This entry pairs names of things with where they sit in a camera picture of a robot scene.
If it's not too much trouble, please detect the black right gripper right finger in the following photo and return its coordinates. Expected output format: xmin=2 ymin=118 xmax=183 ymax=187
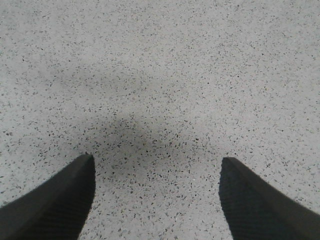
xmin=218 ymin=157 xmax=320 ymax=240

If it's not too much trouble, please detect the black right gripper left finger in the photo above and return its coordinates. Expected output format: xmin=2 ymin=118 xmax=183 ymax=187
xmin=0 ymin=154 xmax=96 ymax=240

